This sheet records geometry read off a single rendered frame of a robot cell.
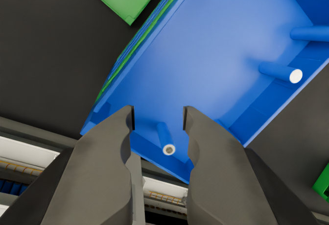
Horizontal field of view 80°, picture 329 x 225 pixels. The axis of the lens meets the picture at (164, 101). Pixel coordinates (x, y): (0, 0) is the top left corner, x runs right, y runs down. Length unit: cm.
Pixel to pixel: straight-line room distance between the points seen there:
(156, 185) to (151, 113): 45
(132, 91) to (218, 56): 13
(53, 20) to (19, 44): 13
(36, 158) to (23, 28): 38
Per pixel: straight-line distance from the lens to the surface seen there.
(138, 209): 59
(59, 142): 77
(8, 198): 55
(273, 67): 31
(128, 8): 68
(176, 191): 75
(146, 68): 28
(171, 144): 26
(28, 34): 74
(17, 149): 69
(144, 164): 82
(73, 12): 70
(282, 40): 35
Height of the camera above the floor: 68
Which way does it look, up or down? 68 degrees down
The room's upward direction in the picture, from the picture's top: 155 degrees clockwise
